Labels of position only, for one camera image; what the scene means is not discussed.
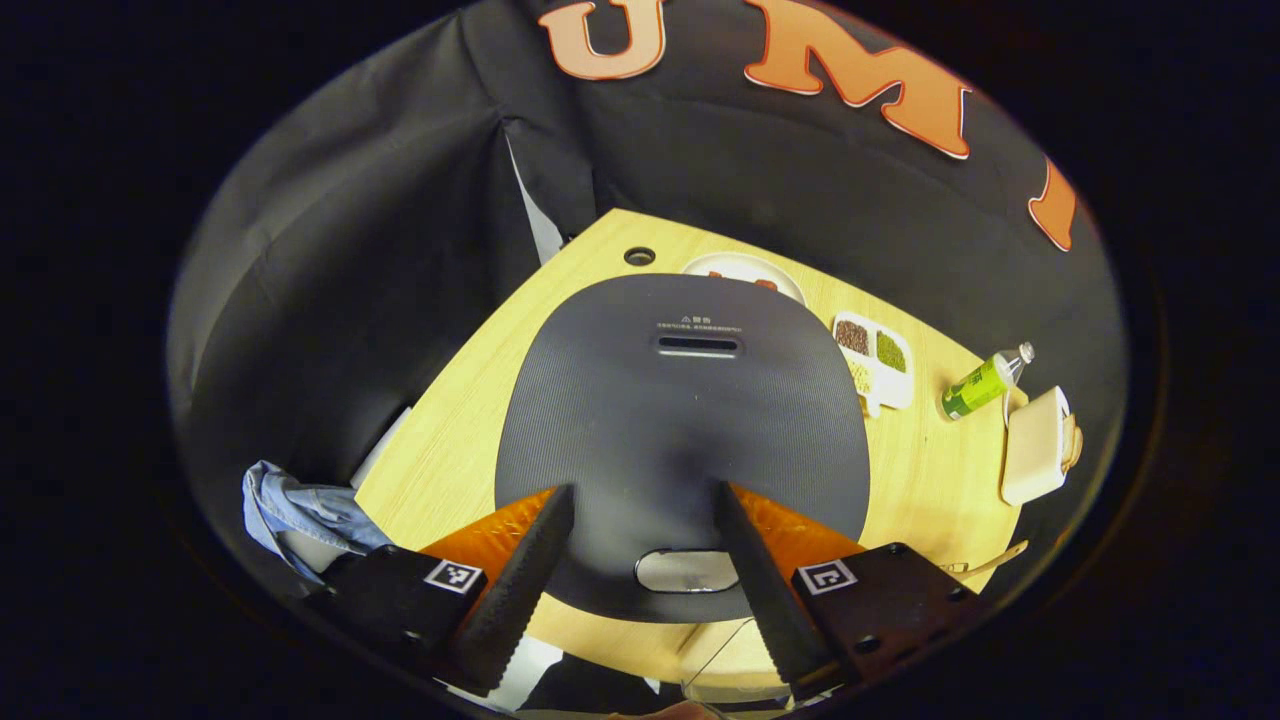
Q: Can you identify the blue denim clothing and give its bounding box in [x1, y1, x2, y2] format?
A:
[243, 460, 393, 583]

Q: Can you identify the black backdrop cloth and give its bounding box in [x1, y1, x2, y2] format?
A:
[170, 0, 1126, 601]

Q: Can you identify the wooden spoon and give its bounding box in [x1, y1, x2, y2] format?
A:
[940, 540, 1029, 579]

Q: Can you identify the white toaster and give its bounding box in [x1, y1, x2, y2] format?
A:
[1000, 386, 1073, 507]

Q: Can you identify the green label plastic bottle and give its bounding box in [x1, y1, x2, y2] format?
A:
[940, 342, 1036, 421]

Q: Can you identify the white divided bean dish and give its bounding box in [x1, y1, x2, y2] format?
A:
[832, 310, 916, 418]

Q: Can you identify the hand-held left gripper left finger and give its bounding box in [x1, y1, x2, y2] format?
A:
[310, 483, 576, 698]

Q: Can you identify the dark grey rice cooker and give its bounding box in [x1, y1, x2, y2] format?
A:
[495, 273, 871, 624]

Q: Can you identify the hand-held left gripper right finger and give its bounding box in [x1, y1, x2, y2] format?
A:
[713, 480, 986, 701]

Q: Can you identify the white round plate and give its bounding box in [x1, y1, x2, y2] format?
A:
[682, 252, 807, 306]

